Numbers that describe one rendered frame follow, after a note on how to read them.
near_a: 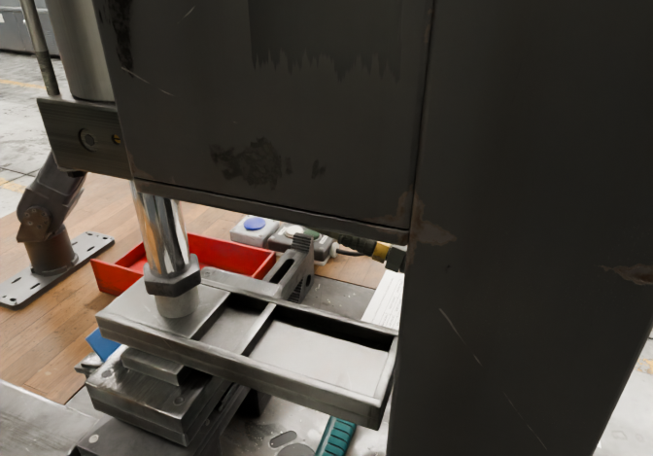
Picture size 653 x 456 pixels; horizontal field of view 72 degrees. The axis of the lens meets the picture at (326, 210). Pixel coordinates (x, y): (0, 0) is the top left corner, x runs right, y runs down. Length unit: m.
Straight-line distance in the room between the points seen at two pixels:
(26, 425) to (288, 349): 0.32
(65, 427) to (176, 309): 0.22
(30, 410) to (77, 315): 0.18
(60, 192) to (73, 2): 0.48
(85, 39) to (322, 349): 0.28
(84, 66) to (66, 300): 0.53
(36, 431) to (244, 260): 0.34
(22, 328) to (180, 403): 0.41
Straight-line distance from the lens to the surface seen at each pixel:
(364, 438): 0.55
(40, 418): 0.62
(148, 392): 0.43
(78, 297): 0.80
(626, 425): 1.94
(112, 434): 0.49
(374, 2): 0.19
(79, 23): 0.32
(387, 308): 0.69
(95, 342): 0.54
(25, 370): 0.71
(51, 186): 0.76
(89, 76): 0.32
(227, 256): 0.75
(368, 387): 0.37
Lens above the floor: 1.35
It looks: 29 degrees down
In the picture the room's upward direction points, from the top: straight up
